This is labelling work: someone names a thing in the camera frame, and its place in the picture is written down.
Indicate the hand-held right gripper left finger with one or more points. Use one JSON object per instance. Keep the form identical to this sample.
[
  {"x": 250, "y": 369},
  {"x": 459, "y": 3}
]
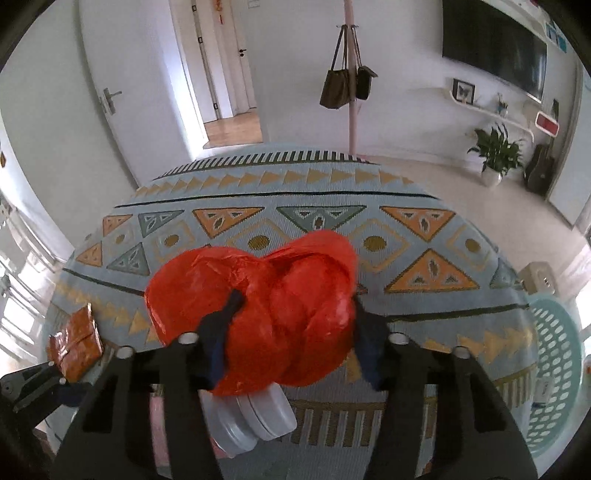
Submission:
[{"x": 214, "y": 360}]

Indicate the orange foil snack packet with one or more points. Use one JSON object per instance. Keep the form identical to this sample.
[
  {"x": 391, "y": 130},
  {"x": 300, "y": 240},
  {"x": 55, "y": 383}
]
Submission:
[{"x": 76, "y": 341}]

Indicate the potted green plant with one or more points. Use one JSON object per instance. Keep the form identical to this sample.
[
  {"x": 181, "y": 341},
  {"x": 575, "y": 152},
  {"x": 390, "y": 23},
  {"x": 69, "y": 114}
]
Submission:
[{"x": 496, "y": 154}]

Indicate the butterfly picture frame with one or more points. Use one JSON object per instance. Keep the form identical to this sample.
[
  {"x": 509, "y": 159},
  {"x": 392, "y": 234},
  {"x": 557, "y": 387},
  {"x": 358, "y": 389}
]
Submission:
[{"x": 463, "y": 91}]

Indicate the white low wall shelf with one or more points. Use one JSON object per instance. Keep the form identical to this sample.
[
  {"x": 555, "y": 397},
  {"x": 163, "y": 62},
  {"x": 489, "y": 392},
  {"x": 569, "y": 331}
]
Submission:
[{"x": 489, "y": 110}]

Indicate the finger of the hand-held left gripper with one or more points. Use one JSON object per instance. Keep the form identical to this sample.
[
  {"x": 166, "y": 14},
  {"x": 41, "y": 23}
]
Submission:
[{"x": 57, "y": 390}]

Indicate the white standing air conditioner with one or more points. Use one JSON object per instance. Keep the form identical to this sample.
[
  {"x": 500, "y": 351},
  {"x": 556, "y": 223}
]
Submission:
[{"x": 570, "y": 184}]

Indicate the dark acoustic guitar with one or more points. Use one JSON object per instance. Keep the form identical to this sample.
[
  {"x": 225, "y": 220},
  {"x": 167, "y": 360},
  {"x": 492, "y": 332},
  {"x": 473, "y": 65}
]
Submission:
[{"x": 538, "y": 170}]

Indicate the narrow blue-lined box shelf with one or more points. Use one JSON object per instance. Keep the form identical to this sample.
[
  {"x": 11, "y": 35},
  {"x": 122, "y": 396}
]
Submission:
[{"x": 555, "y": 36}]

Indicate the beige box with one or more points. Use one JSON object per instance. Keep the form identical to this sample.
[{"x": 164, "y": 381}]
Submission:
[{"x": 538, "y": 277}]

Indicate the red white box shelf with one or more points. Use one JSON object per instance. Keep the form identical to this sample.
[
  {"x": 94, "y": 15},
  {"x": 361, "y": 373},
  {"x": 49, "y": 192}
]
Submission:
[{"x": 547, "y": 123}]

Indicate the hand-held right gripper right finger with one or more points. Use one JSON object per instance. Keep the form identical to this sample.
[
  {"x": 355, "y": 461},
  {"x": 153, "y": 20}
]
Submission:
[{"x": 369, "y": 353}]

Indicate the red hanging hallway ornament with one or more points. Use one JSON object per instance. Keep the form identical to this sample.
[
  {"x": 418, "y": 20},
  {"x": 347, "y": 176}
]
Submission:
[{"x": 219, "y": 11}]

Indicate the teal plastic basket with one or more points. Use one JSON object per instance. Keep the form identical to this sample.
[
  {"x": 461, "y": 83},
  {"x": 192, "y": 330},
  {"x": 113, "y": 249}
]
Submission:
[{"x": 554, "y": 332}]

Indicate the white hallway door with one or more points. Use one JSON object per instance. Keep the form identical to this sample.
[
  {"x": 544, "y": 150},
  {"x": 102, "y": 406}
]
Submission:
[{"x": 240, "y": 78}]

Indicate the black flat television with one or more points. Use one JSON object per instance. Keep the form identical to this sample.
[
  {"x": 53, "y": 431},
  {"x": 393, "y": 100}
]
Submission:
[{"x": 494, "y": 46}]

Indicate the small pen pot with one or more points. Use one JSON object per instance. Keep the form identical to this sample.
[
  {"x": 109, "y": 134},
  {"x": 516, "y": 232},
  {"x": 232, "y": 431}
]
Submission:
[{"x": 502, "y": 108}]

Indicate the brown tote bag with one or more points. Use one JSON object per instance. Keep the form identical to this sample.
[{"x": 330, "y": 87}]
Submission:
[{"x": 337, "y": 90}]

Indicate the pink coat rack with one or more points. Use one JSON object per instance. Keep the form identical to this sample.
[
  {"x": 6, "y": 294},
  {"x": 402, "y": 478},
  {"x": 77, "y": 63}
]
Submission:
[{"x": 352, "y": 115}]

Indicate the black small bag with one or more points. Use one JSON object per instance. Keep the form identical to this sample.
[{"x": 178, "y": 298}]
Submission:
[{"x": 365, "y": 83}]

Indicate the white round jar lids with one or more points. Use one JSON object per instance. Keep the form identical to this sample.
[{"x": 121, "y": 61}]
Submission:
[{"x": 249, "y": 415}]

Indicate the patterned blue blanket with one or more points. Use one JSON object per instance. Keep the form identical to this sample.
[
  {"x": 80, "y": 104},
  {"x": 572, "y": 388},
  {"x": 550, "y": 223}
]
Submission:
[{"x": 323, "y": 198}]

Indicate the orange plastic bag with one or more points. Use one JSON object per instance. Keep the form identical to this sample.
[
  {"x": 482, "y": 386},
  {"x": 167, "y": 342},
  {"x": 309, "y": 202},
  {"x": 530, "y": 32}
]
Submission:
[{"x": 286, "y": 295}]

